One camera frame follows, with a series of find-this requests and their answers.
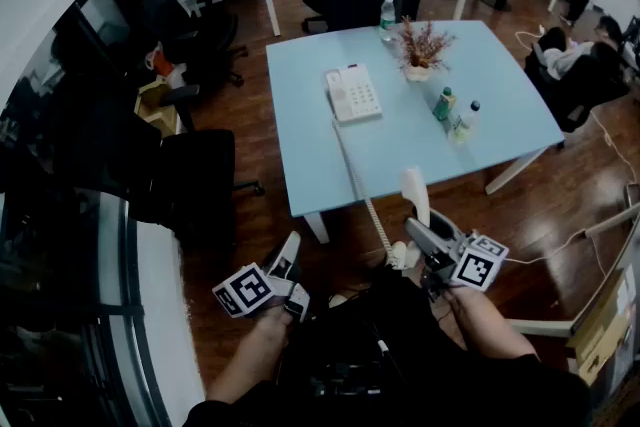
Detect white power strip cable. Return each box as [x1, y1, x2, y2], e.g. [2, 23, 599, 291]
[514, 23, 547, 48]

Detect white desk telephone base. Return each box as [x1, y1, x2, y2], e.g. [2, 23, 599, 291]
[323, 62, 384, 124]

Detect clear bottle black cap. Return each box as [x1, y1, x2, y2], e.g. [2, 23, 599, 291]
[448, 99, 482, 146]

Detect white table frame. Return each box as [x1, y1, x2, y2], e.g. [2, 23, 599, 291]
[506, 201, 640, 337]

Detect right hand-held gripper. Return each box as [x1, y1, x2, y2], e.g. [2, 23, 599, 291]
[403, 208, 510, 303]

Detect cardboard box on left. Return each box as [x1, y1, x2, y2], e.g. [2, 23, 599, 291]
[133, 81, 182, 137]

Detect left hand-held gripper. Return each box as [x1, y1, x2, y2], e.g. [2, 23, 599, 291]
[212, 231, 311, 322]

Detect black office chair with armrest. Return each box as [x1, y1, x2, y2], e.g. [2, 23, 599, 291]
[132, 83, 267, 246]

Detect green drink bottle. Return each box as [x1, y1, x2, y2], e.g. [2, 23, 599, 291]
[431, 86, 458, 123]

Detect cardboard box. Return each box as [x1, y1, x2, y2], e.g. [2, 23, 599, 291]
[133, 81, 182, 137]
[563, 263, 637, 387]

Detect orange and white bag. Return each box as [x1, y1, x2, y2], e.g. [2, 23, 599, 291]
[143, 41, 177, 77]

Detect black framed glass partition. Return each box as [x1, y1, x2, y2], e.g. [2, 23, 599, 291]
[0, 0, 212, 427]

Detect black mesh office chair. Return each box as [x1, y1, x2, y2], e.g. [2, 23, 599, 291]
[125, 0, 250, 90]

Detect person's black clothing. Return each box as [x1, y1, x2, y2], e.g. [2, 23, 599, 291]
[182, 264, 594, 427]

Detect clear water bottle green label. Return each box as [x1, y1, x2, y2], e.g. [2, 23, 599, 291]
[378, 0, 398, 44]

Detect long white floor cable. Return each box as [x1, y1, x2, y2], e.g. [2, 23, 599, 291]
[498, 227, 612, 282]

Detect light blue table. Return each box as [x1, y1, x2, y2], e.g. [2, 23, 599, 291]
[264, 19, 567, 245]

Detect white coiled phone cord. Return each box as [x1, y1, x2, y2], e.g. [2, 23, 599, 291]
[331, 114, 397, 266]

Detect person's right forearm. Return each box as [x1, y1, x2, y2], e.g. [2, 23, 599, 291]
[441, 286, 540, 362]

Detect white telephone handset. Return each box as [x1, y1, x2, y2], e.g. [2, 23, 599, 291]
[390, 166, 432, 272]

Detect dried flowers in white pot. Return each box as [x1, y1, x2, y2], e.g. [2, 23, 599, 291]
[393, 15, 457, 83]

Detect person's left forearm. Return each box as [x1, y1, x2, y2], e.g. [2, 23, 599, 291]
[205, 306, 295, 405]

